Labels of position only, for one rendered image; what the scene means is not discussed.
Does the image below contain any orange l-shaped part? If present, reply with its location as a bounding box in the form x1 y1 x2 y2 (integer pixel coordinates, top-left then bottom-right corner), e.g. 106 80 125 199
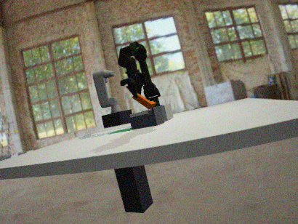
132 93 156 109

